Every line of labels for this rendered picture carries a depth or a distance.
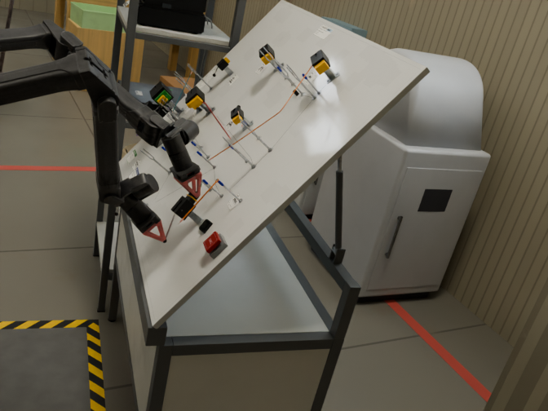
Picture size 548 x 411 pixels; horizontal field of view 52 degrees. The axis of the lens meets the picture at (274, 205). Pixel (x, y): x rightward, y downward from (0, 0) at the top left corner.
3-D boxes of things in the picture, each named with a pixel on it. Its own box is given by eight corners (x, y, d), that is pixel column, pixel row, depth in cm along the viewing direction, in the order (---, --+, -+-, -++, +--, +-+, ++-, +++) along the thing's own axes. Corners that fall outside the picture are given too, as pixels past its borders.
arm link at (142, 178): (96, 174, 158) (101, 201, 154) (130, 156, 155) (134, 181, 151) (124, 191, 168) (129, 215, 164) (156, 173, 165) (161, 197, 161)
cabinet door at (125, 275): (125, 326, 227) (137, 241, 211) (115, 254, 273) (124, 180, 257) (130, 326, 228) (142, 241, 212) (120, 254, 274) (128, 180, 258)
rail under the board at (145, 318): (145, 346, 160) (148, 328, 158) (114, 175, 259) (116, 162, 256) (165, 346, 162) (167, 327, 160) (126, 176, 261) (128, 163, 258)
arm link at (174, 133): (156, 138, 164) (170, 136, 161) (169, 127, 169) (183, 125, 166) (165, 159, 167) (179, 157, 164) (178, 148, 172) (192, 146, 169)
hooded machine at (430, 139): (439, 299, 383) (528, 80, 322) (358, 311, 349) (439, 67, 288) (373, 241, 443) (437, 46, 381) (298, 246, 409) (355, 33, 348)
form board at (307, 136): (121, 164, 258) (118, 161, 257) (284, 2, 247) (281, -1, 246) (156, 329, 159) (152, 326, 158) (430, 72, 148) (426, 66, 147)
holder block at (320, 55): (335, 60, 181) (319, 40, 176) (340, 77, 173) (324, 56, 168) (324, 69, 183) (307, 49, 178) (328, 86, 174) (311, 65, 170)
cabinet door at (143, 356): (139, 435, 181) (155, 337, 165) (124, 327, 227) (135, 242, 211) (148, 435, 182) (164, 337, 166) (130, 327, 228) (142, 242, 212)
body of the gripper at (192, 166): (189, 164, 175) (180, 143, 172) (201, 171, 167) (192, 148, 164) (170, 173, 173) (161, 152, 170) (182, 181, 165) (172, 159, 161)
